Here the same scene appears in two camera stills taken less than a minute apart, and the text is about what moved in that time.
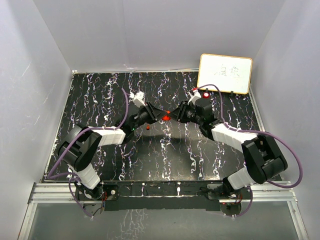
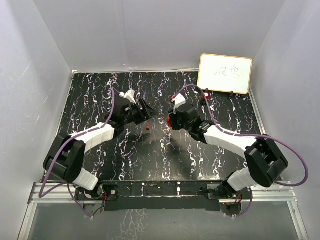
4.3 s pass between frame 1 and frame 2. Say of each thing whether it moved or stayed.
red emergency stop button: stayed
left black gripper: moved
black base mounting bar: stayed
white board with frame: stayed
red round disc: moved
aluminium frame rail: stayed
